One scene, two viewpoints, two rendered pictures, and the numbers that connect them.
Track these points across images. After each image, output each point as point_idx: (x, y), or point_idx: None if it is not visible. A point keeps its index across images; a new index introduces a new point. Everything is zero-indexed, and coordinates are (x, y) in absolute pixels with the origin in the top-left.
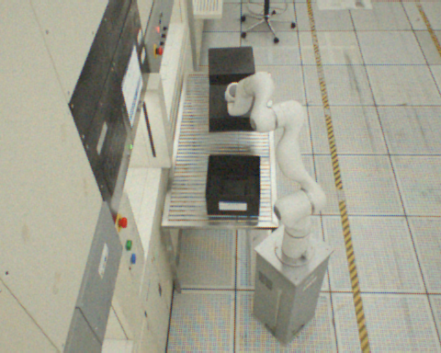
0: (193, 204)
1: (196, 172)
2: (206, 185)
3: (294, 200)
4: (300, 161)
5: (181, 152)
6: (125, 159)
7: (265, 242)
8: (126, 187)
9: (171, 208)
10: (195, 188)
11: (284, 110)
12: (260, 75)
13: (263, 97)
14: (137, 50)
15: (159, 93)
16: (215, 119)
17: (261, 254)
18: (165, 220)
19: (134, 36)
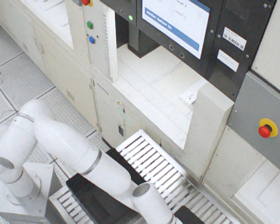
0: (136, 163)
1: (169, 196)
2: (122, 156)
3: None
4: None
5: (206, 204)
6: (116, 2)
7: (48, 176)
8: (190, 116)
9: (150, 146)
10: (151, 179)
11: (10, 126)
12: (57, 126)
13: (38, 111)
14: (213, 28)
15: (201, 101)
16: (176, 210)
17: (45, 164)
18: (142, 134)
19: (217, 11)
